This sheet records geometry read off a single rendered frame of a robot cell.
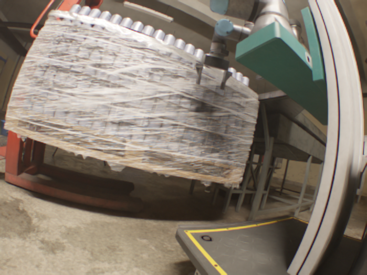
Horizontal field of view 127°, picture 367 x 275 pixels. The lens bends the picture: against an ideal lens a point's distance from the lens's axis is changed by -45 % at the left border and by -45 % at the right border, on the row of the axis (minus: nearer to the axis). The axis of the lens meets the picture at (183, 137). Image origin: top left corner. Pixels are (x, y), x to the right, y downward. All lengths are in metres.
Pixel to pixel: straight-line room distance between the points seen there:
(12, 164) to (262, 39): 1.49
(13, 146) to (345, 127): 1.59
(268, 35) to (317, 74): 0.17
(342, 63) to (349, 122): 0.15
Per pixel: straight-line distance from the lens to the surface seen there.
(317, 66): 0.50
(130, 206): 1.26
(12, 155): 1.39
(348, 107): 0.42
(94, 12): 1.06
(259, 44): 0.42
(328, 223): 0.40
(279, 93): 1.19
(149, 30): 1.00
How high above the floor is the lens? 0.56
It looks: 4 degrees up
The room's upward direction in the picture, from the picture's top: 13 degrees clockwise
